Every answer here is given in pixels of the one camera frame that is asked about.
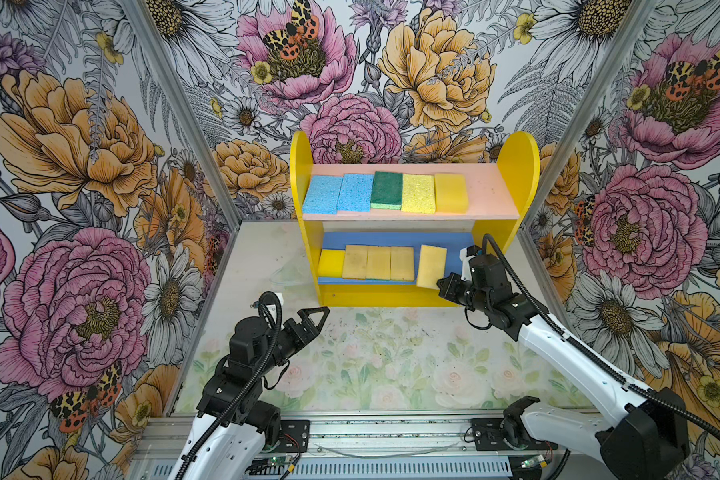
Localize speckled yellow sponge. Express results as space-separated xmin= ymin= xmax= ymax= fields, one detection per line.
xmin=401 ymin=174 xmax=436 ymax=215

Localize light blue sponge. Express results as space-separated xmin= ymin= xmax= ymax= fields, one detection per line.
xmin=302 ymin=175 xmax=343 ymax=215

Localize right aluminium frame post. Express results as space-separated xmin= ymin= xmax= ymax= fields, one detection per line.
xmin=524 ymin=1 xmax=658 ymax=224

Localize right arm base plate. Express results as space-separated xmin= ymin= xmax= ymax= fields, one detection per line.
xmin=463 ymin=417 xmax=559 ymax=452

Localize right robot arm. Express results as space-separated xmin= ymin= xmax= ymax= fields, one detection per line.
xmin=436 ymin=253 xmax=691 ymax=479

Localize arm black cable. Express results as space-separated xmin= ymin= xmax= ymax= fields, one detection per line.
xmin=481 ymin=233 xmax=720 ymax=480
xmin=173 ymin=290 xmax=284 ymax=480

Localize bright yellow square sponge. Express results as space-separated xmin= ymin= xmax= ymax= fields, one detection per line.
xmin=317 ymin=249 xmax=345 ymax=278

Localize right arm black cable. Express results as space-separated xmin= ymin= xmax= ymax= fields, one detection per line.
xmin=481 ymin=233 xmax=720 ymax=480

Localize aluminium frame post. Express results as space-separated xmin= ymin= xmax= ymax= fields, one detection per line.
xmin=116 ymin=0 xmax=244 ymax=229
xmin=524 ymin=1 xmax=658 ymax=224

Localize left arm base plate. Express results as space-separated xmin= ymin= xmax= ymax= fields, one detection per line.
xmin=263 ymin=419 xmax=311 ymax=454

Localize yellow shelf with coloured boards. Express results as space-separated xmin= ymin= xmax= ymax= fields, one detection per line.
xmin=290 ymin=132 xmax=540 ymax=308

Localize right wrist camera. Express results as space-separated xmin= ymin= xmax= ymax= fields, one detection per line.
xmin=459 ymin=245 xmax=483 ymax=283

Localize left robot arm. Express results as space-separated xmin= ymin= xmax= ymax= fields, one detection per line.
xmin=169 ymin=302 xmax=330 ymax=479

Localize left aluminium frame post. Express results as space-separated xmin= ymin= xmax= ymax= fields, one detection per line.
xmin=116 ymin=0 xmax=244 ymax=229

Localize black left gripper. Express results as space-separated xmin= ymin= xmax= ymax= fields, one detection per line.
xmin=255 ymin=308 xmax=330 ymax=376

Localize tan yellow sponge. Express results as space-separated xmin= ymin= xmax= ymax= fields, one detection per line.
xmin=416 ymin=245 xmax=447 ymax=290
xmin=366 ymin=246 xmax=391 ymax=281
xmin=390 ymin=247 xmax=415 ymax=282

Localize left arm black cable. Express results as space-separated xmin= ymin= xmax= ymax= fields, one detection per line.
xmin=173 ymin=290 xmax=284 ymax=480

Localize green scouring sponge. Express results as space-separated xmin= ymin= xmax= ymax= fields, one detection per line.
xmin=371 ymin=171 xmax=403 ymax=210

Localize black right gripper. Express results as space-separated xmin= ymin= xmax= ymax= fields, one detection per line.
xmin=436 ymin=271 xmax=492 ymax=313

